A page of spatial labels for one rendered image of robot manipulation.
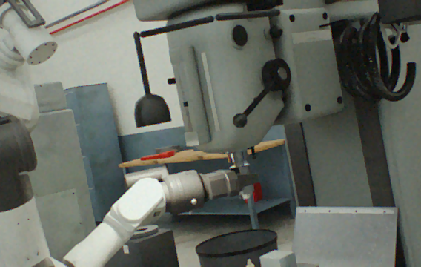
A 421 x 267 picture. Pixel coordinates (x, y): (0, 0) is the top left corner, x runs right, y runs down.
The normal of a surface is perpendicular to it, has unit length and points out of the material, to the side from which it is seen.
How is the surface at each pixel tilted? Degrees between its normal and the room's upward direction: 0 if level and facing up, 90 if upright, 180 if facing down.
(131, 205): 64
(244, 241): 86
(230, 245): 86
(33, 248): 103
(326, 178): 90
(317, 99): 90
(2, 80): 58
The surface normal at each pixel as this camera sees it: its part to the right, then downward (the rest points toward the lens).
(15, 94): 0.64, -0.64
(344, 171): -0.71, 0.18
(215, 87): -0.48, 0.14
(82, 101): 0.68, -0.09
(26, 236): 0.68, 0.15
